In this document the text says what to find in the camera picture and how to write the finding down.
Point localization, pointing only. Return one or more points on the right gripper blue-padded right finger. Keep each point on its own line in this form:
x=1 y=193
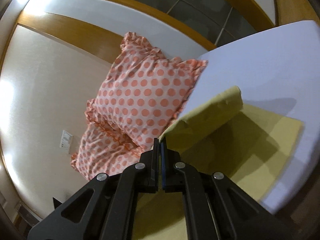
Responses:
x=214 y=206

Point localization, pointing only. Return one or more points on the white bed sheet mattress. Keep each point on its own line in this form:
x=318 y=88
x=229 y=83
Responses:
x=276 y=70

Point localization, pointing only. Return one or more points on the lower orange polka dot pillow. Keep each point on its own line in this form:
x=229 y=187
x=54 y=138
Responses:
x=104 y=149

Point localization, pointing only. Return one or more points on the olive green pants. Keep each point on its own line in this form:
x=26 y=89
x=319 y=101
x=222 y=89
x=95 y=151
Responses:
x=247 y=144

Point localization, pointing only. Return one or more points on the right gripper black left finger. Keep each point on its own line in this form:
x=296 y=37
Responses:
x=105 y=207

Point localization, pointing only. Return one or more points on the upper orange polka dot pillow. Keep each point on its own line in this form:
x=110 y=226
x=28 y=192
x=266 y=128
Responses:
x=144 y=91

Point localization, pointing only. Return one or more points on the white wall socket plate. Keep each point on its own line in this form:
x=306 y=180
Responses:
x=66 y=141

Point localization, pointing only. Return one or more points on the orange polka dot pillow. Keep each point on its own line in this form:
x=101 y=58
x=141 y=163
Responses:
x=104 y=149
x=144 y=91

